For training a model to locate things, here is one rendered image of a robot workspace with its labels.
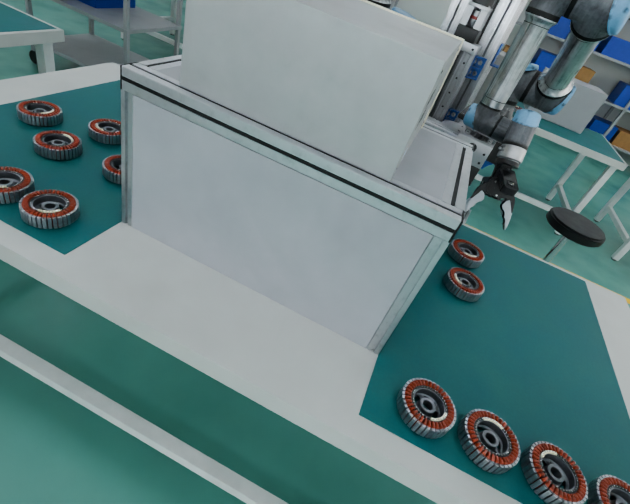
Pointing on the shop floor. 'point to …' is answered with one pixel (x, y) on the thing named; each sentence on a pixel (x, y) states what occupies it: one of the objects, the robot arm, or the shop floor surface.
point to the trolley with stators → (96, 54)
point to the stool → (572, 230)
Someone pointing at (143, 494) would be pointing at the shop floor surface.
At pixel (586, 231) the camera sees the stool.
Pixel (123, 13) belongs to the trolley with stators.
